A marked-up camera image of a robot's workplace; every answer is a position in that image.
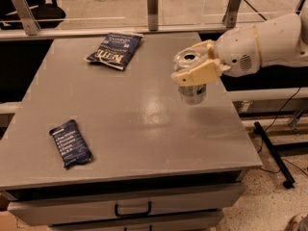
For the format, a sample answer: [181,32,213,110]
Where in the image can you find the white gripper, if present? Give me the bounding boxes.
[171,26,261,87]

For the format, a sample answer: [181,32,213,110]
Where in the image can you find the black cable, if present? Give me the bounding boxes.
[256,87,308,178]

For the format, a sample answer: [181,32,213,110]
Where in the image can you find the right metal bracket post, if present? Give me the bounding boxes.
[222,0,242,28]

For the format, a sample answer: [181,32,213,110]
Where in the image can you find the metal bracket post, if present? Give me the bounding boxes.
[12,0,40,36]
[222,0,242,28]
[147,0,159,31]

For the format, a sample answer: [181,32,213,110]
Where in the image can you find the left metal bracket post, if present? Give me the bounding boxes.
[12,0,40,36]

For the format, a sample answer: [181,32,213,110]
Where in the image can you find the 7up soda can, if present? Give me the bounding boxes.
[174,49,206,105]

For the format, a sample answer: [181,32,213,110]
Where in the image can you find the grey drawer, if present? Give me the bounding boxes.
[50,211,223,231]
[8,182,244,225]

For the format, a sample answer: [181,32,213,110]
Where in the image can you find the black metal floor bar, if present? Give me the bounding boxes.
[254,122,295,190]

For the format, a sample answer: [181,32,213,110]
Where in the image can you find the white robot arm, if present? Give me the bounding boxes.
[171,13,308,87]

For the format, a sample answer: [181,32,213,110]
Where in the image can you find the grey lower drawer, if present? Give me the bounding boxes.
[50,211,223,231]

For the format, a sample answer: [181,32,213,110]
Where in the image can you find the black drawer handle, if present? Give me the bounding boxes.
[114,201,152,218]

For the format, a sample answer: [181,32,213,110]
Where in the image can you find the blue rxbar blueberry bar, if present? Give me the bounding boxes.
[49,119,91,169]

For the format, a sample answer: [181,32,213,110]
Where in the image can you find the grey upper drawer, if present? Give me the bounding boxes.
[8,182,244,225]

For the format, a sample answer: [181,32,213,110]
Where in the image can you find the blue kettle chips bag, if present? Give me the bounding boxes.
[86,33,143,70]

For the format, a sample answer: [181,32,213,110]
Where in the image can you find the black office chair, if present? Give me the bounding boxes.
[0,0,65,30]

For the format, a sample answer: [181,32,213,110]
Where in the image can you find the middle metal bracket post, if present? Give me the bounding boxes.
[147,0,159,31]

